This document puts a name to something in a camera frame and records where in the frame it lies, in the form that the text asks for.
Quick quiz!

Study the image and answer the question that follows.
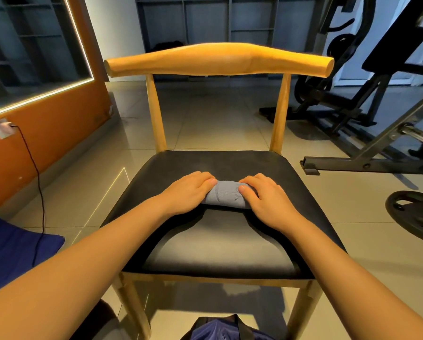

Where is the person's right hand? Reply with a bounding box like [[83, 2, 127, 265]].
[[237, 173, 304, 234]]

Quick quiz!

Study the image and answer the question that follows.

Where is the person's left hand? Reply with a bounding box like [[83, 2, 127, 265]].
[[155, 170, 218, 219]]

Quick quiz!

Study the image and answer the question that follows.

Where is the single blue-grey towel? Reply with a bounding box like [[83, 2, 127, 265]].
[[201, 179, 258, 210]]

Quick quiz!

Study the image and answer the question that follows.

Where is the navy blue bag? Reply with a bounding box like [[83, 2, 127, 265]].
[[181, 314, 275, 340]]

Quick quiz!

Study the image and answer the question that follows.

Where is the person's left forearm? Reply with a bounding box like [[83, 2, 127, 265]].
[[0, 198, 173, 340]]

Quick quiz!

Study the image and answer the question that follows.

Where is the person's right forearm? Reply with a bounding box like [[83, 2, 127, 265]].
[[282, 219, 423, 340]]

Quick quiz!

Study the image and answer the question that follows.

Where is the person's left leg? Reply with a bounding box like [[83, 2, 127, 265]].
[[70, 299, 124, 340]]

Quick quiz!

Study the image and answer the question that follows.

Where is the wooden chair with black seat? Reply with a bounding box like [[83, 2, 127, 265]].
[[101, 42, 348, 340]]

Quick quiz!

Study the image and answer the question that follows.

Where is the black and grey gym machine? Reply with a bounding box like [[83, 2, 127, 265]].
[[260, 0, 423, 176]]

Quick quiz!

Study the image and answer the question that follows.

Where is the loose black weight plate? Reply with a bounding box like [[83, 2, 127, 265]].
[[385, 191, 423, 247]]

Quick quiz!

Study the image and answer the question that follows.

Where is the grey shelf unit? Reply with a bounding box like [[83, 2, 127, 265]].
[[135, 0, 336, 78]]

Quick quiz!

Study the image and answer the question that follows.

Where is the dark blue mat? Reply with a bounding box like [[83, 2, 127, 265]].
[[0, 209, 66, 299]]

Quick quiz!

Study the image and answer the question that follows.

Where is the black cable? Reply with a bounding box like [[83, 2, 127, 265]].
[[9, 124, 47, 266]]

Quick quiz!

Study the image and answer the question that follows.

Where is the white wall socket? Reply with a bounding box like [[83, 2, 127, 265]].
[[0, 118, 17, 140]]

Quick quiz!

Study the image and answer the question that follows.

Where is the wall mirror with light strip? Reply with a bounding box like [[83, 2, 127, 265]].
[[0, 0, 96, 122]]

